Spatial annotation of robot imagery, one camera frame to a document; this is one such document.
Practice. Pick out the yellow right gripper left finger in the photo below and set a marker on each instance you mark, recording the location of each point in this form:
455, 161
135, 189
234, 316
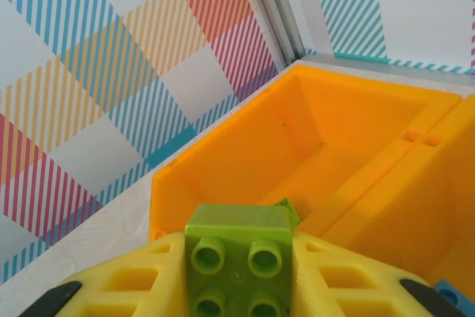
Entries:
163, 294

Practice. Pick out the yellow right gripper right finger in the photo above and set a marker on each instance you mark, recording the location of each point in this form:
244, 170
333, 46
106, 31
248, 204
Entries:
315, 294

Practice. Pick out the small lime green lego brick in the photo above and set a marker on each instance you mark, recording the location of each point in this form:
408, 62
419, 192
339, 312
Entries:
237, 228

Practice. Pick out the long lime green lego brick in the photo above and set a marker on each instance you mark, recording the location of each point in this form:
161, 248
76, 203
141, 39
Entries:
291, 211

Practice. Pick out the blue lego brick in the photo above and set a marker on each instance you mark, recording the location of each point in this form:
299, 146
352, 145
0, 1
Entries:
451, 293

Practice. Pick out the yellow plastic bin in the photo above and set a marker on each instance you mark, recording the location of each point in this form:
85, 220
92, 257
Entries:
426, 202
241, 153

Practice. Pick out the aluminium frame post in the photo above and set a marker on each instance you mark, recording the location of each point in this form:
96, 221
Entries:
276, 9

